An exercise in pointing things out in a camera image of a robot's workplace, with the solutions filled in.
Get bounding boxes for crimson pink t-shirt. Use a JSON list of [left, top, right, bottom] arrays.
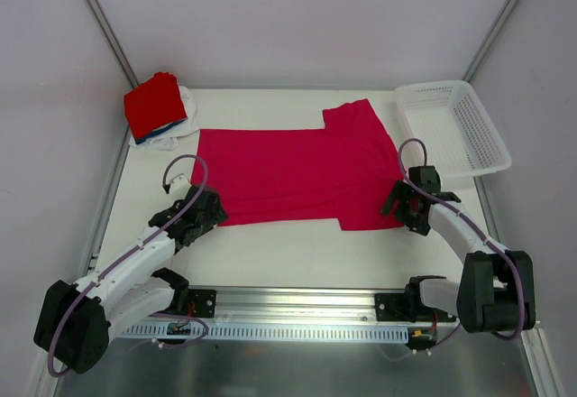
[[191, 99, 402, 231]]

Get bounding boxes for white plastic mesh basket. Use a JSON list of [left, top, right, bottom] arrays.
[[394, 80, 512, 179]]

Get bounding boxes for folded red t-shirt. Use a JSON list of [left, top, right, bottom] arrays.
[[124, 72, 187, 138]]

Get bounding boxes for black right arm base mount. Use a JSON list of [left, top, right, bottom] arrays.
[[373, 292, 456, 323]]

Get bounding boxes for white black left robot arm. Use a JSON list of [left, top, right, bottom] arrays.
[[33, 185, 228, 377]]

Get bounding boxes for aluminium mounting rail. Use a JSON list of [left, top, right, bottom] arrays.
[[121, 282, 540, 326]]

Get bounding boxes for white slotted cable duct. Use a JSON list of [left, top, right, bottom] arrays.
[[121, 320, 409, 344]]

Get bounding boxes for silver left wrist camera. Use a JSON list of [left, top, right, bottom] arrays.
[[164, 173, 191, 197]]

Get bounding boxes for folded blue t-shirt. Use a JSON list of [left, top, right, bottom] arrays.
[[133, 119, 184, 144]]

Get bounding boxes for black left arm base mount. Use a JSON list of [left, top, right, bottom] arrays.
[[180, 288, 217, 319]]

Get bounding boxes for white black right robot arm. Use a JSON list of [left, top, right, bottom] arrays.
[[381, 165, 536, 339]]

